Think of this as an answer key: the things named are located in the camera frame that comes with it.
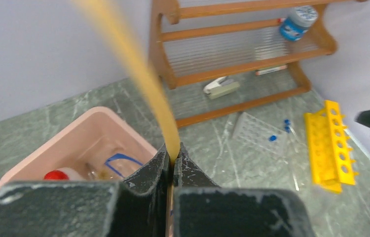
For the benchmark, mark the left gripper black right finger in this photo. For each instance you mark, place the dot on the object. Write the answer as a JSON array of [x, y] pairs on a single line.
[[203, 209]]

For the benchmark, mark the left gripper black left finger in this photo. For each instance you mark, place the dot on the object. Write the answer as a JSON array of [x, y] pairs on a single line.
[[134, 207]]

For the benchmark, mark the blue safety glasses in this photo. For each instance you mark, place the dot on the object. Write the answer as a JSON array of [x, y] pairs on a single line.
[[120, 166]]

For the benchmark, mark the amber rubber tubing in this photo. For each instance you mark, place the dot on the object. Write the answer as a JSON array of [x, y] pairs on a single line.
[[108, 21]]

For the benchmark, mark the yellow test tube rack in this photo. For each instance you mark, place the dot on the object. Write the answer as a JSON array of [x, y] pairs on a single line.
[[329, 153]]

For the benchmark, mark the pink plastic bin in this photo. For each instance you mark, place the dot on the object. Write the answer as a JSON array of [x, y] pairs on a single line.
[[92, 138]]

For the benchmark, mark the red cap wash bottle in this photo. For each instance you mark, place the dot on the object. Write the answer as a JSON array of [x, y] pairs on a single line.
[[64, 173]]

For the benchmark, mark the clear test tube rack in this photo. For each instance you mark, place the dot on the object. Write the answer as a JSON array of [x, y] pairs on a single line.
[[259, 134]]

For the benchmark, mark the blue capped test tubes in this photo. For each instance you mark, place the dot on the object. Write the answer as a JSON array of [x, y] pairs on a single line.
[[292, 151]]

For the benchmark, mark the white stapler on shelf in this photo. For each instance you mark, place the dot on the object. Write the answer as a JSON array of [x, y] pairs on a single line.
[[220, 87]]

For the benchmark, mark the blue white jar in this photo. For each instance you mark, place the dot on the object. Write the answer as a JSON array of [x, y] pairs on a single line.
[[298, 22]]

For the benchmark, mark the wooden shelf rack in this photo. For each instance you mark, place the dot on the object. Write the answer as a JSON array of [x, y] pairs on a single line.
[[199, 54]]

